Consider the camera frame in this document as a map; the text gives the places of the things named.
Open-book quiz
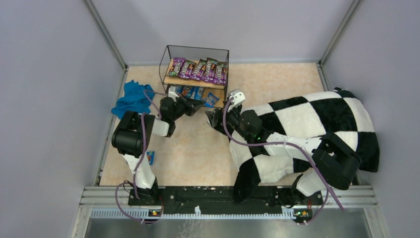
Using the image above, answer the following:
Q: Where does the purple brown candy bag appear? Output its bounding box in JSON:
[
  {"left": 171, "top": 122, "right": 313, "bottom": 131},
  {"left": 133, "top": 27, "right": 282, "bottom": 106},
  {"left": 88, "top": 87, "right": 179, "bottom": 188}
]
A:
[{"left": 203, "top": 58, "right": 219, "bottom": 83}]

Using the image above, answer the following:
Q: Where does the blue candy bag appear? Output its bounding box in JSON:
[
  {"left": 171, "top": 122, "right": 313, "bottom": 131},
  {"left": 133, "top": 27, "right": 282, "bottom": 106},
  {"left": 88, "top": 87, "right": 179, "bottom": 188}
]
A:
[
  {"left": 181, "top": 86, "right": 195, "bottom": 98},
  {"left": 203, "top": 92, "right": 219, "bottom": 108},
  {"left": 192, "top": 87, "right": 204, "bottom": 100},
  {"left": 146, "top": 151, "right": 155, "bottom": 165},
  {"left": 168, "top": 85, "right": 183, "bottom": 94}
]

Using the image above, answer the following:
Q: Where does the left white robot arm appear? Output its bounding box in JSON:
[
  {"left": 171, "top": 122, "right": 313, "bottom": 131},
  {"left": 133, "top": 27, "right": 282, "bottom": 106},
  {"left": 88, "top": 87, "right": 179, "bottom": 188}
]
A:
[{"left": 111, "top": 94, "right": 205, "bottom": 200}]

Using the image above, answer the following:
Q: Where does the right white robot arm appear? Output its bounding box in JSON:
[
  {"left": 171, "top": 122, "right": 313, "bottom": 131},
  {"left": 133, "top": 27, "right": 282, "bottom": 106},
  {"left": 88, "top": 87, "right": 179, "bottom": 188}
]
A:
[{"left": 206, "top": 108, "right": 361, "bottom": 200}]

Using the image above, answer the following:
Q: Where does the blue candy bag in shelf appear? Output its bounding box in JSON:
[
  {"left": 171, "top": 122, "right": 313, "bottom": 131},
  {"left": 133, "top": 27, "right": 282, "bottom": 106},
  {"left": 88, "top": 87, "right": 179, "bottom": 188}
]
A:
[
  {"left": 192, "top": 87, "right": 204, "bottom": 100},
  {"left": 168, "top": 85, "right": 183, "bottom": 94},
  {"left": 181, "top": 86, "right": 195, "bottom": 98}
]

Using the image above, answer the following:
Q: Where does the purple candy bag on shelf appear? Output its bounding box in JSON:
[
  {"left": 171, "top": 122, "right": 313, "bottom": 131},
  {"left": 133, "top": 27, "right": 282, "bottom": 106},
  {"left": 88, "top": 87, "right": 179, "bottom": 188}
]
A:
[{"left": 219, "top": 62, "right": 228, "bottom": 85}]

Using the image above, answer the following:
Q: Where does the blue crumpled cloth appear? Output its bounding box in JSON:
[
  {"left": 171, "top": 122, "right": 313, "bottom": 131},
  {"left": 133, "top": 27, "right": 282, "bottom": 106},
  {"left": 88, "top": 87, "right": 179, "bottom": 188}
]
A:
[{"left": 111, "top": 80, "right": 155, "bottom": 119}]

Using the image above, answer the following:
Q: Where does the black white checkered pillow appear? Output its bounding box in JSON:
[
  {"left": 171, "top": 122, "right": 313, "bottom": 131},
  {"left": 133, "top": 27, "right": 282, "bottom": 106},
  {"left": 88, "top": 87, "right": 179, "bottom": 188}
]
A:
[{"left": 240, "top": 88, "right": 380, "bottom": 184}]

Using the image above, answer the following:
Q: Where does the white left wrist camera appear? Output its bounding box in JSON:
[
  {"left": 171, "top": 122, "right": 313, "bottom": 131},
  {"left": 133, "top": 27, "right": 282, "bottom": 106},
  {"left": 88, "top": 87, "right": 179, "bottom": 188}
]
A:
[{"left": 167, "top": 91, "right": 179, "bottom": 102}]

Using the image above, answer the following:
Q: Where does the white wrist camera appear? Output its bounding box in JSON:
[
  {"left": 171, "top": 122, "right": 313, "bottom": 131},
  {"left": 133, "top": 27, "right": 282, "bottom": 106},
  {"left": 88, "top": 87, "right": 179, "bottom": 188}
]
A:
[
  {"left": 167, "top": 91, "right": 179, "bottom": 102},
  {"left": 227, "top": 89, "right": 246, "bottom": 112}
]

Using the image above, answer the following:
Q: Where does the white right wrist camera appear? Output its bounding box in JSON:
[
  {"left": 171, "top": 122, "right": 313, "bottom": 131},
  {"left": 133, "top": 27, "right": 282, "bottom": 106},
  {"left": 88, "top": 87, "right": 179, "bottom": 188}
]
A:
[{"left": 227, "top": 89, "right": 246, "bottom": 112}]

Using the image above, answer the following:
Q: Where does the black wire wooden shelf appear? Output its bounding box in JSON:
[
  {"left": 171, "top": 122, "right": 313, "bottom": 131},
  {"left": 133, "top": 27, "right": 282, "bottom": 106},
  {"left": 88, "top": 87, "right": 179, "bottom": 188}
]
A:
[{"left": 159, "top": 45, "right": 230, "bottom": 108}]

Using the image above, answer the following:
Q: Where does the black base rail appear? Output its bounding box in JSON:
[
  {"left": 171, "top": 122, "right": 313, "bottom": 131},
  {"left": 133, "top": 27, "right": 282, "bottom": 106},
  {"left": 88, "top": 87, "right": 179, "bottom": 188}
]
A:
[{"left": 128, "top": 186, "right": 323, "bottom": 215}]

